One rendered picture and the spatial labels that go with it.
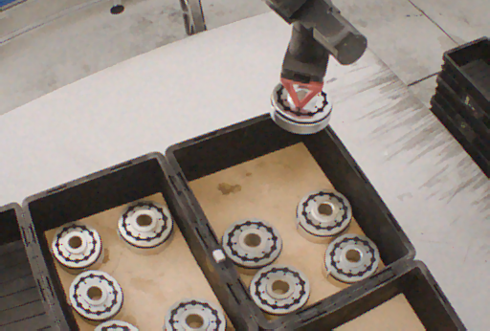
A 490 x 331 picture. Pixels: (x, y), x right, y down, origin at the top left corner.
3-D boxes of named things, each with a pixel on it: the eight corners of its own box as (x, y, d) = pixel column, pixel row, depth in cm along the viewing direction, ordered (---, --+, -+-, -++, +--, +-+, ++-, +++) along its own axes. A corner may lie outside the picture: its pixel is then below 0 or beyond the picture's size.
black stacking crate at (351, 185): (167, 188, 114) (163, 150, 106) (303, 141, 123) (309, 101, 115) (259, 355, 91) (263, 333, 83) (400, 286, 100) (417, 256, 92)
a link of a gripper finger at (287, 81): (323, 92, 100) (330, 50, 93) (317, 121, 95) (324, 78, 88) (284, 82, 100) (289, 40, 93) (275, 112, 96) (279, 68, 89)
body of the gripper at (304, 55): (330, 46, 95) (335, 12, 90) (322, 86, 89) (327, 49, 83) (292, 37, 96) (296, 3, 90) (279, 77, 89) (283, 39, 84)
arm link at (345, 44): (299, -42, 77) (256, -4, 79) (348, -3, 71) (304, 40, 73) (333, -4, 87) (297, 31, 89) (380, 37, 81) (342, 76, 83)
